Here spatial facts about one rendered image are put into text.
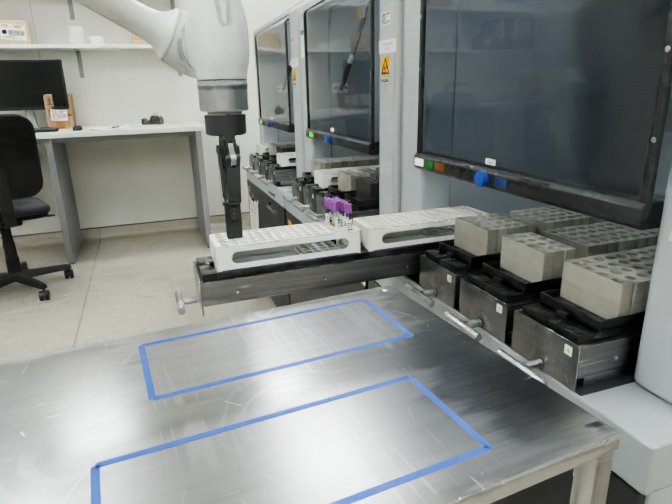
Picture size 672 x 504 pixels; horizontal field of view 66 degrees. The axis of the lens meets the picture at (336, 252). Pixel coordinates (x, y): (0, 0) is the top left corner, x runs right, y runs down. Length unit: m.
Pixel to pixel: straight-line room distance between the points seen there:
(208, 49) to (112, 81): 3.56
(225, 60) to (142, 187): 3.65
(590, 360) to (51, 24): 4.24
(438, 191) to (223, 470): 0.92
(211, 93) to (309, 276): 0.39
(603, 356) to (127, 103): 4.09
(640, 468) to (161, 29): 1.03
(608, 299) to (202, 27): 0.77
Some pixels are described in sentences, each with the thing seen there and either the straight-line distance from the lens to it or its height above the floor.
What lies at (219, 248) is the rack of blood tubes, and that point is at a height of 0.86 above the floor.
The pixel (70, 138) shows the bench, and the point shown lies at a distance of 3.91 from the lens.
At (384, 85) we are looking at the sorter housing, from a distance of 1.42.
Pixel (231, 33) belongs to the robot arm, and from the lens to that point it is 0.97.
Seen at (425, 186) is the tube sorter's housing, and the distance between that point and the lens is 1.26.
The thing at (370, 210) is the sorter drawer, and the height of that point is 0.80.
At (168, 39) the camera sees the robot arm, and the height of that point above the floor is 1.24.
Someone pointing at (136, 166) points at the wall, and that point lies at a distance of 4.54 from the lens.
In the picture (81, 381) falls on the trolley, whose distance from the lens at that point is 0.71.
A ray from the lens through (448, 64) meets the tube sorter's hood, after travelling 1.13.
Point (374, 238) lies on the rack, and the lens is 1.09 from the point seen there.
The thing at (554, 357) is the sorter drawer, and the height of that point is 0.77.
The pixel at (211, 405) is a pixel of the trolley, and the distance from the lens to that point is 0.61.
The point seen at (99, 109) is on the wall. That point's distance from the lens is 4.51.
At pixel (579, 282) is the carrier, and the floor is 0.86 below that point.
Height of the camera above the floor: 1.15
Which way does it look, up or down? 18 degrees down
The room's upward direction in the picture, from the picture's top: 1 degrees counter-clockwise
